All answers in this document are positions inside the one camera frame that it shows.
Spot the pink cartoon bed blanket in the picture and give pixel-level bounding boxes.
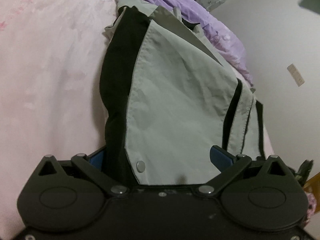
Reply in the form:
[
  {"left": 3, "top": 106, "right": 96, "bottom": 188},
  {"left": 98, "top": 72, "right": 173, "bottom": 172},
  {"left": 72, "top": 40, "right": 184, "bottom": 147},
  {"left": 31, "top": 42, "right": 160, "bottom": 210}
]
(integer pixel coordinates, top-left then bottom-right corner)
[{"left": 0, "top": 0, "right": 273, "bottom": 233}]

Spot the grey and black jacket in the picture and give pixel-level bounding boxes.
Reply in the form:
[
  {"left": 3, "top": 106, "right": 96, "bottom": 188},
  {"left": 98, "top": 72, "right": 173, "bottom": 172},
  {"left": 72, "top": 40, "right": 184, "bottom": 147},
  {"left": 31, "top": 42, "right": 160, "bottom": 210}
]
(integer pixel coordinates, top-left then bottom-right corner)
[{"left": 99, "top": 0, "right": 265, "bottom": 185}]

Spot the purple duvet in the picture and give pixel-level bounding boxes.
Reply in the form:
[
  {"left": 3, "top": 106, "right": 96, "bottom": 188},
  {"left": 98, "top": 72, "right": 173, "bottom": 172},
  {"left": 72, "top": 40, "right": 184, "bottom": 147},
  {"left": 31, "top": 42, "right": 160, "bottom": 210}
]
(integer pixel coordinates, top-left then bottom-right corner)
[{"left": 145, "top": 0, "right": 253, "bottom": 86}]

